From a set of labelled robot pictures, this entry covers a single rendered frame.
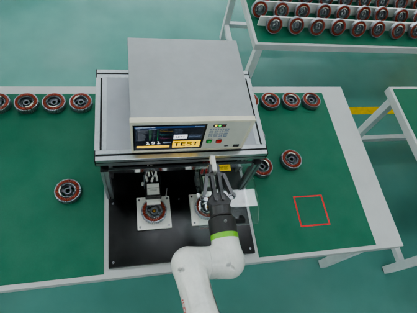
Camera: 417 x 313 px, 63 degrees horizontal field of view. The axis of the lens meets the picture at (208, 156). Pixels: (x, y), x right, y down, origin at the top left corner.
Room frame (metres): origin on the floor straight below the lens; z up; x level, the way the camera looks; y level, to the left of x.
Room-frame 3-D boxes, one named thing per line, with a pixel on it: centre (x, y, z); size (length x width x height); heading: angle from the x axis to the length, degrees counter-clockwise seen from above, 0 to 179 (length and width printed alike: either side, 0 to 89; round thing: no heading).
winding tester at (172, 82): (0.84, 0.16, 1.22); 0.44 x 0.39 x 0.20; 115
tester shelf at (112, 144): (0.83, 0.17, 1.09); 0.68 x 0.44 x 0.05; 115
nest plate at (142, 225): (0.49, 0.15, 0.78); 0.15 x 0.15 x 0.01; 25
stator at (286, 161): (1.01, -0.42, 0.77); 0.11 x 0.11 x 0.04
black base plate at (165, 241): (0.55, 0.05, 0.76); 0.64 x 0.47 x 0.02; 115
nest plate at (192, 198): (0.59, -0.07, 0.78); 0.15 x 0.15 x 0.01; 25
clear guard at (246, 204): (0.61, -0.10, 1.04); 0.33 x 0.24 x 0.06; 25
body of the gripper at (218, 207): (0.46, -0.09, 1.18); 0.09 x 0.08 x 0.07; 24
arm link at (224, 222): (0.39, -0.12, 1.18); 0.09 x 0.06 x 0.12; 114
